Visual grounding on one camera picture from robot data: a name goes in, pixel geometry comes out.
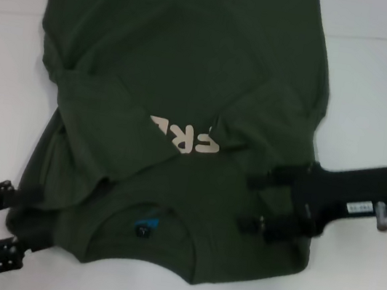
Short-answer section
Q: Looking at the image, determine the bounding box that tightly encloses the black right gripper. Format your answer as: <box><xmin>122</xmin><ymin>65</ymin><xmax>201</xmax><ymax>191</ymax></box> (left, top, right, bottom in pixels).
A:
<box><xmin>234</xmin><ymin>142</ymin><xmax>387</xmax><ymax>263</ymax></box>

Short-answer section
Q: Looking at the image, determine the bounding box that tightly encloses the dark green FREE t-shirt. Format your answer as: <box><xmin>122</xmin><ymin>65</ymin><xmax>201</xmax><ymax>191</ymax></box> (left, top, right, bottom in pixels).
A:
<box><xmin>0</xmin><ymin>0</ymin><xmax>351</xmax><ymax>290</ymax></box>

